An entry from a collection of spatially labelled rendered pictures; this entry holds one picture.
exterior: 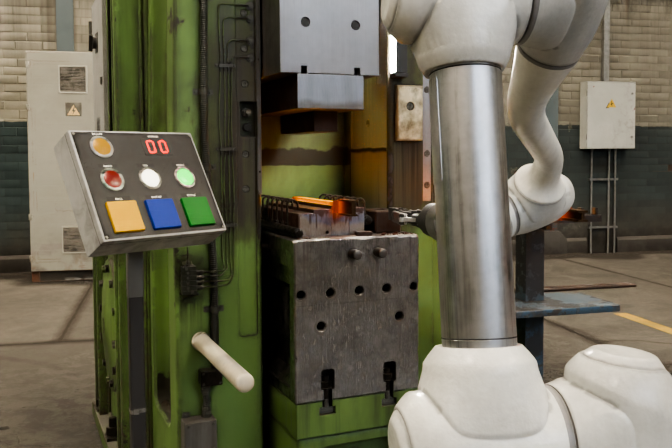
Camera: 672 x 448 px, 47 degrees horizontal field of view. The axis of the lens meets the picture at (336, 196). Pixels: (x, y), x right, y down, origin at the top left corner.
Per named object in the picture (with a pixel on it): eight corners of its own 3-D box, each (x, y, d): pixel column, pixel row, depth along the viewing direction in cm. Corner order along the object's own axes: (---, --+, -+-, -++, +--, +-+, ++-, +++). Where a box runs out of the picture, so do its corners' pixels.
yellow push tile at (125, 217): (146, 229, 172) (136, 199, 174) (116, 231, 167) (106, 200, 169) (142, 233, 173) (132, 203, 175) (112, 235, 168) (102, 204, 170)
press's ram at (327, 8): (406, 77, 224) (405, -63, 222) (279, 72, 209) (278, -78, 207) (347, 89, 262) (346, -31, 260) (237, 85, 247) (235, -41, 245)
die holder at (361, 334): (419, 387, 223) (419, 233, 221) (295, 404, 208) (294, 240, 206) (342, 344, 275) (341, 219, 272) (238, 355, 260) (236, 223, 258)
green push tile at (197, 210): (216, 223, 187) (206, 196, 189) (191, 225, 181) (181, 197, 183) (212, 226, 188) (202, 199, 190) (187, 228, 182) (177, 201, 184)
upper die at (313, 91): (363, 109, 219) (363, 75, 218) (297, 108, 211) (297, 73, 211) (310, 116, 258) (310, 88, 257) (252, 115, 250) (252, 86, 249)
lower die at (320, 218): (364, 234, 221) (364, 204, 220) (298, 237, 213) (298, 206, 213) (311, 222, 259) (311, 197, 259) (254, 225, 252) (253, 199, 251)
